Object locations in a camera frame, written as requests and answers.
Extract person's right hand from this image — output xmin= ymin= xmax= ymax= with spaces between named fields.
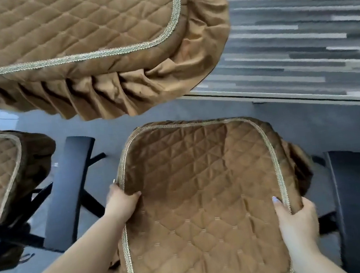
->
xmin=271 ymin=190 xmax=323 ymax=259

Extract person's left hand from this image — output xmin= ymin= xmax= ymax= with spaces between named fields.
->
xmin=100 ymin=176 xmax=146 ymax=229

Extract brown quilted chair seat cover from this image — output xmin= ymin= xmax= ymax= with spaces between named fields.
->
xmin=87 ymin=102 xmax=327 ymax=273

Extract person's right forearm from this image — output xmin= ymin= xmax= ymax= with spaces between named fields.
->
xmin=286 ymin=243 xmax=349 ymax=273

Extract person's left forearm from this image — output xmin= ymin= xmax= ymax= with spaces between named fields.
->
xmin=0 ymin=210 xmax=133 ymax=273

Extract black chair base legs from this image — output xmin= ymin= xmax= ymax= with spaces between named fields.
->
xmin=0 ymin=155 xmax=65 ymax=273
xmin=66 ymin=152 xmax=115 ymax=222

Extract black chair armrest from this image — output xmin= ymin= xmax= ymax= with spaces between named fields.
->
xmin=322 ymin=147 xmax=360 ymax=273
xmin=30 ymin=133 xmax=110 ymax=255

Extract brown quilted ruffled chair cover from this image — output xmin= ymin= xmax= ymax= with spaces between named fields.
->
xmin=0 ymin=0 xmax=241 ymax=135

